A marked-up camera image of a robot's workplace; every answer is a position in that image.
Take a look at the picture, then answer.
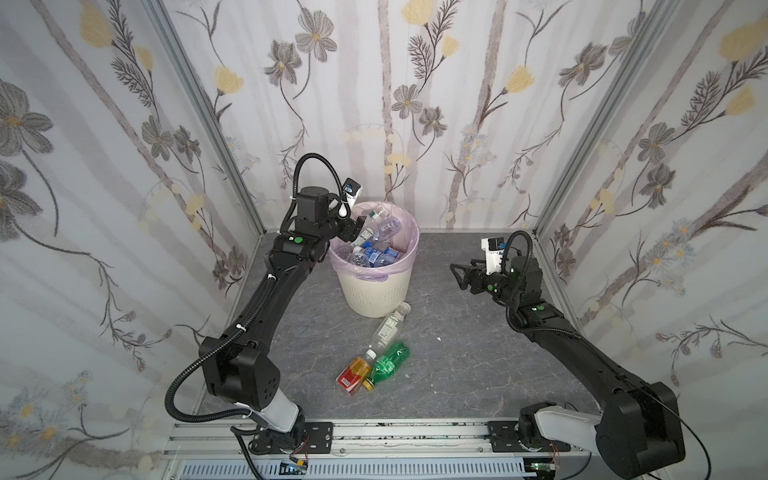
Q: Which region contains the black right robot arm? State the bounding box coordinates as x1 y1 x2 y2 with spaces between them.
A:
450 230 686 479

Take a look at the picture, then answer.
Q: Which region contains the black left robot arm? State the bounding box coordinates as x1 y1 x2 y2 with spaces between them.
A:
164 153 365 451

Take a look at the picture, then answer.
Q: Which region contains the green bottle lying centre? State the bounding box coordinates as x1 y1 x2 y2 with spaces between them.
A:
363 341 410 391

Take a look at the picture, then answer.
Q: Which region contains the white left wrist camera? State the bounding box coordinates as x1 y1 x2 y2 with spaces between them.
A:
338 178 362 218

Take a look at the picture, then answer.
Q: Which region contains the cream plastic waste bin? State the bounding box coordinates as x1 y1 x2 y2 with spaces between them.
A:
328 201 421 319

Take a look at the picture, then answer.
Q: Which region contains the pink bin liner bag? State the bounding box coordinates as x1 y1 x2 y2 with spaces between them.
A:
327 201 420 282

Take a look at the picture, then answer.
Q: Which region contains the blue label water bottle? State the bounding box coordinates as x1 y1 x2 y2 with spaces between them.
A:
347 246 369 268

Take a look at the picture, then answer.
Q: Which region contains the blue label bottle white cap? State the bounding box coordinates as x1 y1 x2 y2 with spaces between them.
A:
363 242 401 268

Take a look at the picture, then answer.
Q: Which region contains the red yellow drink bottle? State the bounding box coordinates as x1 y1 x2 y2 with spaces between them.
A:
336 349 377 395

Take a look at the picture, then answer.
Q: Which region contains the white green label bottle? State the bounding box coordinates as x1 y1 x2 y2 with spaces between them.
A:
368 302 411 355

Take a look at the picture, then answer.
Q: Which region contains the clear bottle green cap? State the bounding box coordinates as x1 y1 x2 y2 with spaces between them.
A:
352 203 390 247

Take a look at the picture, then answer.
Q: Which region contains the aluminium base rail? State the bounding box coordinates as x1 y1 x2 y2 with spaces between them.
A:
162 418 615 479

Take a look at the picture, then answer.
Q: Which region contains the white slotted cable duct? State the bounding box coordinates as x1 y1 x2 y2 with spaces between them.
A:
179 458 535 480

